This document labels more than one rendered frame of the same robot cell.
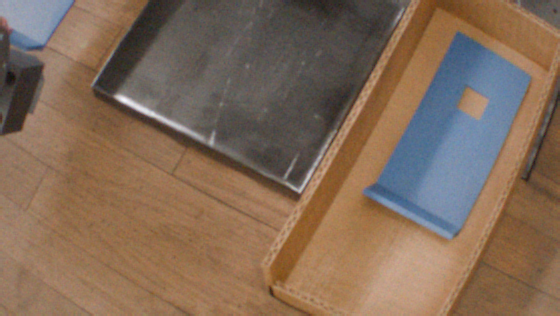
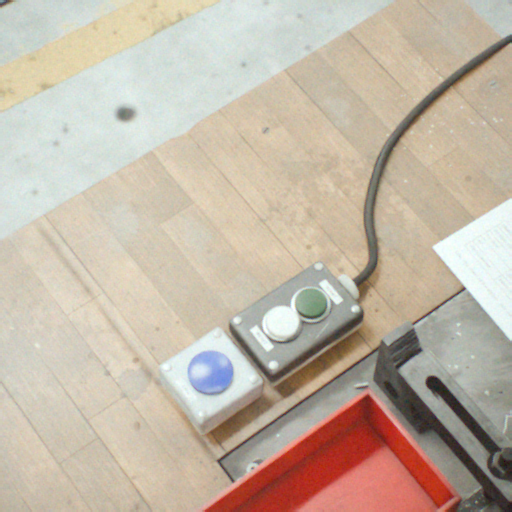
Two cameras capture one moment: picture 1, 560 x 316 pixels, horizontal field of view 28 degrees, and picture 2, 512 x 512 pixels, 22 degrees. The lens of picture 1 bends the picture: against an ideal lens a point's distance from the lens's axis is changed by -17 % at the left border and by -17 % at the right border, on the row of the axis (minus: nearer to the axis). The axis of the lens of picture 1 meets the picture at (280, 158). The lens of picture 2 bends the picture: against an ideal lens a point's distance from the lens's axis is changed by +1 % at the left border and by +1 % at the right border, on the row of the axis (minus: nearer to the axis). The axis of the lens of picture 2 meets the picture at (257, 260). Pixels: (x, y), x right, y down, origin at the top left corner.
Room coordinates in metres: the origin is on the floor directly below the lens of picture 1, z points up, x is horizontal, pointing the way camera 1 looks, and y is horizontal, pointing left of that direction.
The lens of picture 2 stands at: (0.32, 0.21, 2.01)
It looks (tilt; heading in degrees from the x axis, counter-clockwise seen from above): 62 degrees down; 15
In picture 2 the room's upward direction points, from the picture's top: 1 degrees clockwise
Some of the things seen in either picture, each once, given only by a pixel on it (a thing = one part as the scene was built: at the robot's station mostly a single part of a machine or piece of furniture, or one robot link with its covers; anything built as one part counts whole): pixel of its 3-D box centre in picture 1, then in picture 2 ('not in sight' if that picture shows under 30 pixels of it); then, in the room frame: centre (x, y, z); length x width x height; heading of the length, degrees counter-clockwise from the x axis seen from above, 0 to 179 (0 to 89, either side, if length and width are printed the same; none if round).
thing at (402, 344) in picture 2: not in sight; (413, 378); (0.79, 0.19, 0.95); 0.06 x 0.03 x 0.09; 52
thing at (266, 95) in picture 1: (248, 45); not in sight; (0.41, 0.01, 0.91); 0.17 x 0.16 x 0.02; 52
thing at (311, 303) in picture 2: not in sight; (310, 306); (0.84, 0.30, 0.93); 0.03 x 0.03 x 0.02
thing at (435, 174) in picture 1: (458, 128); not in sight; (0.32, -0.12, 0.92); 0.15 x 0.07 x 0.03; 141
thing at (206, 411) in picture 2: not in sight; (211, 385); (0.75, 0.37, 0.90); 0.07 x 0.07 x 0.06; 52
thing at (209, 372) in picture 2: not in sight; (210, 374); (0.75, 0.37, 0.93); 0.04 x 0.04 x 0.02
